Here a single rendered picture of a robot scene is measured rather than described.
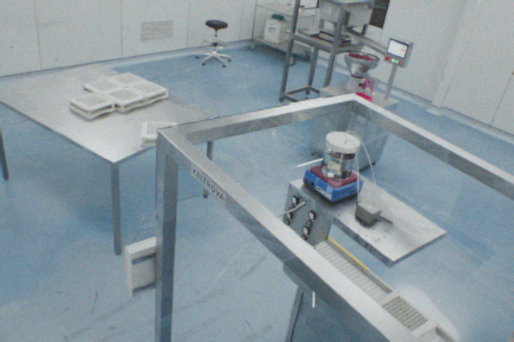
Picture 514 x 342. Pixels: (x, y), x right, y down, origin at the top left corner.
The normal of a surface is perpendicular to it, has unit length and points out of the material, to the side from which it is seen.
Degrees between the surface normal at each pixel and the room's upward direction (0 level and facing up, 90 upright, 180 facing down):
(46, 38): 90
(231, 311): 0
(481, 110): 90
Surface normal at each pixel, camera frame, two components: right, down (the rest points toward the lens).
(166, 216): 0.61, 0.49
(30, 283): 0.14, -0.84
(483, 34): -0.70, 0.29
